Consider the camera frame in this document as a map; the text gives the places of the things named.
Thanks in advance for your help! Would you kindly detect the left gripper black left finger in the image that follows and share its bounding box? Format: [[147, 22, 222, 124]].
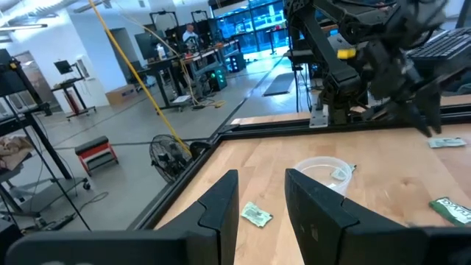
[[5, 169, 241, 265]]

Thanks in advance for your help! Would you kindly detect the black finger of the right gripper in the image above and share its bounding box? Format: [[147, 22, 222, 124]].
[[362, 101, 432, 138], [417, 82, 442, 134]]

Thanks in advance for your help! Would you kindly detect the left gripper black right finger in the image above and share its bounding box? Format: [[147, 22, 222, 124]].
[[284, 168, 471, 265]]

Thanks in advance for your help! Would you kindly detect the pale green sweetener packet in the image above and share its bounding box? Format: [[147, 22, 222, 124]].
[[428, 137, 467, 149], [330, 164, 357, 182], [241, 201, 274, 228]]

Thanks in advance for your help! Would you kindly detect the dark green Truvia packet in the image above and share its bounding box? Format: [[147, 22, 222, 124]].
[[428, 197, 471, 227]]

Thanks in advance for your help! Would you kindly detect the clear plastic bin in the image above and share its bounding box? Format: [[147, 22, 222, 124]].
[[294, 156, 354, 198]]

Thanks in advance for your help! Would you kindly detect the black computer keyboard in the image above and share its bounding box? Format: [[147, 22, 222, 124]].
[[406, 27, 471, 62]]

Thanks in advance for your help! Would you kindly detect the black floor fan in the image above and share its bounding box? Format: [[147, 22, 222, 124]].
[[149, 134, 213, 184]]

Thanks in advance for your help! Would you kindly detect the black floor mat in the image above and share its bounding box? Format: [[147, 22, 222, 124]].
[[263, 71, 295, 97]]

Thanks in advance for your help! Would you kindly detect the red step stool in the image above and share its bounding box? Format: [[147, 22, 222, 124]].
[[74, 135, 119, 177]]

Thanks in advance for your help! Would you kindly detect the computer tower with green lights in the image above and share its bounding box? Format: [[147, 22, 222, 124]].
[[205, 66, 228, 92]]

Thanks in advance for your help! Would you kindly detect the cardboard box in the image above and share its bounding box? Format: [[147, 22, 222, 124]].
[[105, 83, 139, 106]]

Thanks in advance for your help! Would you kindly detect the black work desk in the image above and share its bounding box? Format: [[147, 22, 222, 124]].
[[145, 40, 242, 111]]

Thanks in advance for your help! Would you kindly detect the person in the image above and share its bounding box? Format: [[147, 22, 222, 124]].
[[182, 23, 199, 43]]

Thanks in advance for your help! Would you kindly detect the small monitor stand cart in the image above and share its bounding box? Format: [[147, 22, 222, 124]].
[[51, 60, 97, 121]]

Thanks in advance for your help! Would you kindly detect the black shelf cart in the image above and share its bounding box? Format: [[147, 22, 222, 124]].
[[0, 49, 92, 222]]

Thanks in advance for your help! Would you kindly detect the beige cloth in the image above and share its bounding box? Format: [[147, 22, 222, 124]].
[[0, 135, 34, 171]]

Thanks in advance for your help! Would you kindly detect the yellow cable tag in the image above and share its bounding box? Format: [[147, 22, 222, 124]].
[[336, 48, 357, 60]]

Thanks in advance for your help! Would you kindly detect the black table frame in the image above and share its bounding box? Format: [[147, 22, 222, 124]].
[[127, 102, 471, 231]]

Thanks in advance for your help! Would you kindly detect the yellow hanging cable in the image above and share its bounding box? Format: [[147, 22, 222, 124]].
[[87, 0, 193, 156]]

